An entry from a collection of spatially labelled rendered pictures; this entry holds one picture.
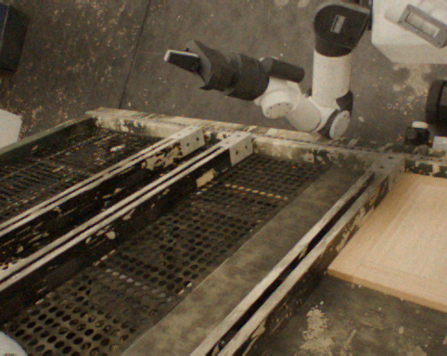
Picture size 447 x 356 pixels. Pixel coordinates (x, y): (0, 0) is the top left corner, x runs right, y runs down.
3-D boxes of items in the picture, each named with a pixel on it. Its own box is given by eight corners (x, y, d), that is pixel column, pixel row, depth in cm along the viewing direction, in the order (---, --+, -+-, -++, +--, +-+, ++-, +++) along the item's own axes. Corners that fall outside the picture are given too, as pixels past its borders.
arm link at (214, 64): (193, 26, 86) (240, 43, 94) (172, 69, 91) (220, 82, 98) (219, 58, 78) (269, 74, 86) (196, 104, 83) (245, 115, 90)
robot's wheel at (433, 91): (440, 92, 210) (432, 70, 194) (452, 92, 207) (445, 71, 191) (429, 131, 207) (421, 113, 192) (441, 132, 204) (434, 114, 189)
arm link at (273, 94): (225, 71, 96) (264, 83, 103) (236, 114, 92) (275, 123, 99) (259, 39, 89) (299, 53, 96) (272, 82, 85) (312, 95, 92)
